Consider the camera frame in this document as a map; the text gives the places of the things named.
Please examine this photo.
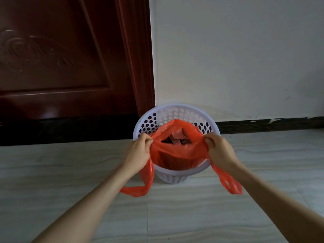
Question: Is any person's left hand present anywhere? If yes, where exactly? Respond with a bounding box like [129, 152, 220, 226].
[122, 133, 154, 178]

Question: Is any person's right hand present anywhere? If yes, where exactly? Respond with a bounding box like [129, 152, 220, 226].
[203, 132, 241, 175]

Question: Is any orange plastic bag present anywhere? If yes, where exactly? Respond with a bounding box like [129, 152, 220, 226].
[120, 119, 243, 198]

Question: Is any person's right forearm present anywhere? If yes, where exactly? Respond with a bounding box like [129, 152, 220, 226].
[228, 162, 324, 243]

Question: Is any person's left forearm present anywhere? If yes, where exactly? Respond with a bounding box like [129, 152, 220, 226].
[30, 163, 133, 243]

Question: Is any crumpled trash in bag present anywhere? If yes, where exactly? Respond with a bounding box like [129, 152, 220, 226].
[161, 128, 193, 145]

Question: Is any white perforated plastic waste basket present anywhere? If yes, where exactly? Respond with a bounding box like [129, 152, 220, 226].
[133, 104, 221, 185]

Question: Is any black baseboard strip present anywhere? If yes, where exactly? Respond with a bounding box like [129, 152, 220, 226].
[216, 117, 324, 134]

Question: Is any dark red wooden door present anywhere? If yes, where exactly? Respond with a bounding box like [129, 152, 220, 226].
[0, 0, 139, 122]

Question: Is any dark red door frame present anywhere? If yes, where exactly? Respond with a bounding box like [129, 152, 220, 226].
[114, 0, 156, 118]

